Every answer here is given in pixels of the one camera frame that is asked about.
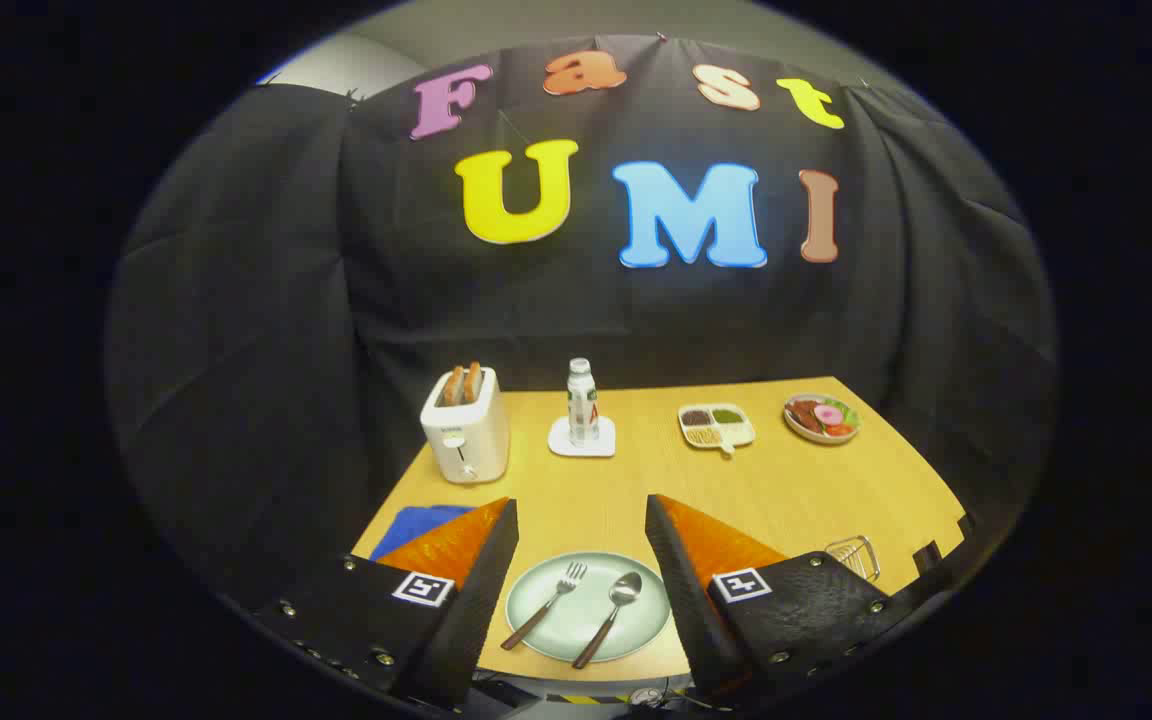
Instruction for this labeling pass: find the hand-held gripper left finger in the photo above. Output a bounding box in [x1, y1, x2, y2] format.
[254, 497, 520, 713]

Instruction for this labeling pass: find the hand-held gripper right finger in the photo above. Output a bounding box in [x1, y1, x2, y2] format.
[644, 493, 937, 703]

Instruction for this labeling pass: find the fork with wooden handle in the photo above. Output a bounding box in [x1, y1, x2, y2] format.
[501, 562, 588, 651]

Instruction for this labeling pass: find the spoon with wooden handle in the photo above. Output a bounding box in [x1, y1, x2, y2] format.
[572, 571, 643, 670]

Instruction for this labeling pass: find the blue towel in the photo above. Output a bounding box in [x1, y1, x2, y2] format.
[370, 505, 477, 561]

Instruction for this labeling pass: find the pale green plate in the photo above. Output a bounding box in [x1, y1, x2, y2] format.
[505, 552, 673, 664]

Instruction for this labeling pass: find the white toaster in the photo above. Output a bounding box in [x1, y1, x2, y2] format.
[420, 367, 511, 486]

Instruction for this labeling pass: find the white square coaster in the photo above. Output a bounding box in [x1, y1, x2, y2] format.
[548, 415, 617, 459]

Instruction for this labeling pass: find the white divided dish of grains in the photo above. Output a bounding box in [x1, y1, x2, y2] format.
[678, 403, 757, 458]

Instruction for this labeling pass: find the white drink bottle green cap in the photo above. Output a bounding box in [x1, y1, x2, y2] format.
[567, 358, 601, 446]

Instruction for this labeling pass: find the plate of meat and vegetables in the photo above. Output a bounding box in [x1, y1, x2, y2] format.
[783, 394, 861, 445]

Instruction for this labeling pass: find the metal wire basket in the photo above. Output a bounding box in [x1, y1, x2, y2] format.
[824, 536, 881, 583]

